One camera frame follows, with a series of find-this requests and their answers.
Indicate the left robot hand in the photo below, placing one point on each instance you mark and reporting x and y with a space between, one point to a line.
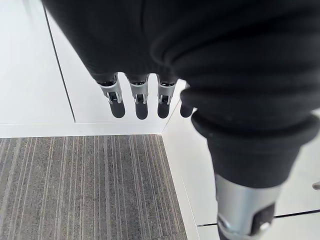
200 50

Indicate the white cabinet side panel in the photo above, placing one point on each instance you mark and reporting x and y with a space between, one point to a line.
27 70

